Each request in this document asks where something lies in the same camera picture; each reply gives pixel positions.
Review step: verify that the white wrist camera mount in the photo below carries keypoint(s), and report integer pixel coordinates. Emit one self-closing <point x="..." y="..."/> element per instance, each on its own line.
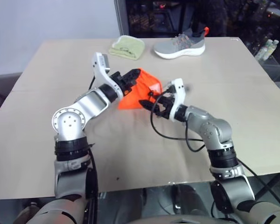
<point x="100" y="69"/>
<point x="178" y="93"/>

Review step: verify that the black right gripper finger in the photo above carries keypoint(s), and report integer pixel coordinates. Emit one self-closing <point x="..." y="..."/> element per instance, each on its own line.
<point x="157" y="113"/>
<point x="147" y="104"/>

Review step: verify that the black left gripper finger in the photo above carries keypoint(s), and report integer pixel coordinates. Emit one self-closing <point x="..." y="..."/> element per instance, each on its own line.
<point x="133" y="73"/>
<point x="128" y="87"/>

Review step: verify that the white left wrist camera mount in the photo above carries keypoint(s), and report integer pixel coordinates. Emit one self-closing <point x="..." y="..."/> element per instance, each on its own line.
<point x="100" y="69"/>

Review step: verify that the folded green towel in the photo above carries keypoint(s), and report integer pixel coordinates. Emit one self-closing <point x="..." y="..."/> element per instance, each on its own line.
<point x="127" y="47"/>

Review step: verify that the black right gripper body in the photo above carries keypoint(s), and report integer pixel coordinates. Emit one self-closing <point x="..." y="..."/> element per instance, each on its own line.
<point x="166" y="106"/>

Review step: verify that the black table frame leg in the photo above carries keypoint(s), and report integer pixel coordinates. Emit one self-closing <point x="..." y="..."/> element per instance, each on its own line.
<point x="271" y="184"/>

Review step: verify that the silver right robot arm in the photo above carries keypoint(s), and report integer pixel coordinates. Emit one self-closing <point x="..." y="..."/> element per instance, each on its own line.
<point x="214" y="130"/>

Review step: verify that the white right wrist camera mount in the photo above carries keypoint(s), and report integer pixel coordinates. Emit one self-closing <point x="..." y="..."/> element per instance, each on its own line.
<point x="178" y="93"/>

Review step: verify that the dark equipment rack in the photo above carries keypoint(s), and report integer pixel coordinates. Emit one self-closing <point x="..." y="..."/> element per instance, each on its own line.
<point x="200" y="16"/>

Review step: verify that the grey knit sneaker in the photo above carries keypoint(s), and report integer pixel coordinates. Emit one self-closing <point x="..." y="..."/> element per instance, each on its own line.
<point x="179" y="46"/>

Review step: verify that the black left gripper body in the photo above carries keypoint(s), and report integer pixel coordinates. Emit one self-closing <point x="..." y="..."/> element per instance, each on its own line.
<point x="120" y="82"/>

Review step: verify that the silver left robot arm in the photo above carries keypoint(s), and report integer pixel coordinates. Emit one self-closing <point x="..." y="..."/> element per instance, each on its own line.
<point x="91" y="102"/>

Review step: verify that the clear plastic bottle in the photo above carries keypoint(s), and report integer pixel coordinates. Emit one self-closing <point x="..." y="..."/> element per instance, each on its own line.
<point x="268" y="47"/>
<point x="274" y="46"/>

